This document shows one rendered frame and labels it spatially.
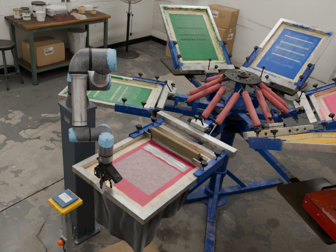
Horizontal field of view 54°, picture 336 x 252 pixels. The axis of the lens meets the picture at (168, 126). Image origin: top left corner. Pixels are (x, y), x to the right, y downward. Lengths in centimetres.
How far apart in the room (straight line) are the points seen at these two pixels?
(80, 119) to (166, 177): 65
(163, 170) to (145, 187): 20
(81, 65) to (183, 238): 183
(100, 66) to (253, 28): 482
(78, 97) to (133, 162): 63
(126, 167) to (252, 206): 172
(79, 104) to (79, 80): 12
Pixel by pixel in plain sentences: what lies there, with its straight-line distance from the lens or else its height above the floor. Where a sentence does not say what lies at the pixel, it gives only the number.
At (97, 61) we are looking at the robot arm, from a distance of 173.
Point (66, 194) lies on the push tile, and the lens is 190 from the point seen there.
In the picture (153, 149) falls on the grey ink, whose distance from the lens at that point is 226.
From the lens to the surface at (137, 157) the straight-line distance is 218.
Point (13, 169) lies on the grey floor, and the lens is 370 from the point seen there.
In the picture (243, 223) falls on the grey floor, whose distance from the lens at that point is 327.
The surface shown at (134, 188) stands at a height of 96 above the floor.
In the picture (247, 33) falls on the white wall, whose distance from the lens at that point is 638.
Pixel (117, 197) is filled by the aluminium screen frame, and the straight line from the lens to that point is 185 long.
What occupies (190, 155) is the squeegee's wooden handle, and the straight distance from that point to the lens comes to 215.
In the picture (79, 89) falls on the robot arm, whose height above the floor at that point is 151.
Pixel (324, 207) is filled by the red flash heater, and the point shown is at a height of 110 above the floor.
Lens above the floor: 227
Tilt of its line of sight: 31 degrees down
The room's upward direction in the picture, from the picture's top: 8 degrees clockwise
